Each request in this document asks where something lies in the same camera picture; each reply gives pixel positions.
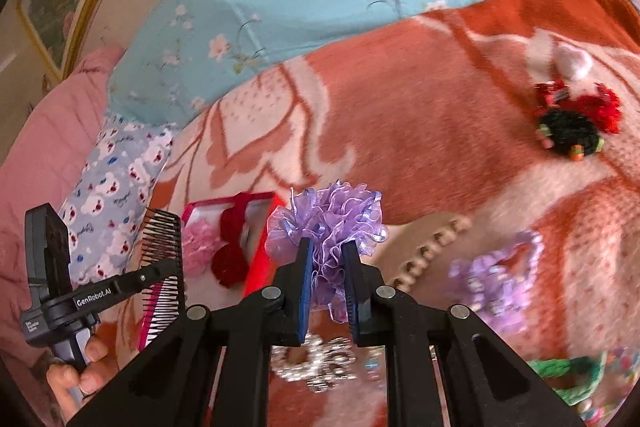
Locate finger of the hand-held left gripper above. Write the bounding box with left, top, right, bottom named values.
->
left=114, top=258, right=178, bottom=303

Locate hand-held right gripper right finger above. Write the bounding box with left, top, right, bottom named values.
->
left=341, top=239, right=586, bottom=427

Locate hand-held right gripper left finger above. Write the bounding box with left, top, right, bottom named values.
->
left=67, top=239, right=315, bottom=427

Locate black hair comb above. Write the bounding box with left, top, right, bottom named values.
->
left=136, top=207, right=187, bottom=350

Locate red cardboard box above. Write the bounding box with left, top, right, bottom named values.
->
left=181, top=192, right=287, bottom=300

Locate silver rhinestone hair tie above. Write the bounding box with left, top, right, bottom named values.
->
left=270, top=332, right=357, bottom=394

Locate purple organza scrunchie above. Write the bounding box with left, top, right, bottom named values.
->
left=264, top=181, right=390, bottom=324

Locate beige hair claw clip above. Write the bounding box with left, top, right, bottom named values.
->
left=394, top=216, right=472, bottom=289

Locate purple cartoon charm scrunchie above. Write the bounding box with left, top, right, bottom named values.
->
left=449, top=231, right=546, bottom=334

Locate green braided hair tie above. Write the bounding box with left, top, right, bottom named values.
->
left=529, top=353, right=607, bottom=404

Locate colourful beaded bracelet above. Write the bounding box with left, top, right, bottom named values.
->
left=575, top=346, right=640, bottom=414

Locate person's left hand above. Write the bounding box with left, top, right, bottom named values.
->
left=46, top=337, right=122, bottom=425

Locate pink ruffled scrunchie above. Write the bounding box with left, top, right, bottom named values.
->
left=181, top=219, right=227, bottom=274

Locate red velvet hair bow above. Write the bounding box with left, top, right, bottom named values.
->
left=210, top=194, right=257, bottom=290

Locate bear print pillow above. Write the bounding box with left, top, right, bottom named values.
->
left=57, top=112, right=177, bottom=289

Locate pink quilt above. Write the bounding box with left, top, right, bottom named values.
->
left=0, top=47, right=132, bottom=408

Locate orange and white blanket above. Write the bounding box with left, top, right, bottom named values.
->
left=95, top=0, right=640, bottom=427

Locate teal floral pillow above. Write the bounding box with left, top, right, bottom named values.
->
left=107, top=0, right=601, bottom=128

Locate red fringed hair bow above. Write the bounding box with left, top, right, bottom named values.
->
left=532, top=79, right=624, bottom=134

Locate white pompom hair clip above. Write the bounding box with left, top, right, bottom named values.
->
left=525, top=29, right=592, bottom=82

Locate black beaded hair tie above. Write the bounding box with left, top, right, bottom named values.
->
left=535, top=108, right=604, bottom=158

